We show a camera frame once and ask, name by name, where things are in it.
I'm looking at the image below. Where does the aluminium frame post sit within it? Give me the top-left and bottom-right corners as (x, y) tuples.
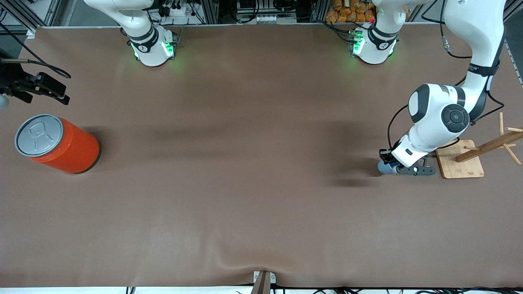
(312, 0), (330, 23)
(200, 0), (219, 24)

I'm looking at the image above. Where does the grey metal camera bracket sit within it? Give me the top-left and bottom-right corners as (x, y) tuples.
(250, 270), (277, 294)

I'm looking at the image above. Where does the aluminium frame profile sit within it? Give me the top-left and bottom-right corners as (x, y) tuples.
(0, 0), (62, 36)

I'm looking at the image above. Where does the white power strip with plugs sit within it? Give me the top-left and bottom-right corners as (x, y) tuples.
(160, 0), (197, 18)

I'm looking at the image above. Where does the wooden cup rack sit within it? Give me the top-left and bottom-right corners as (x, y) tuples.
(433, 112), (523, 180)

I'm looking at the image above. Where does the orange snack bag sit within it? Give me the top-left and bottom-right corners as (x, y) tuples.
(326, 0), (376, 23)

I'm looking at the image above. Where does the orange can with grey lid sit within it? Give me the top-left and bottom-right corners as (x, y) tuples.
(14, 114), (100, 175)

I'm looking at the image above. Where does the brown table mat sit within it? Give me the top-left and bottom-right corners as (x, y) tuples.
(0, 23), (523, 288)

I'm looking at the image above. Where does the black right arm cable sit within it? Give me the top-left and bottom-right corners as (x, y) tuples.
(0, 22), (71, 79)

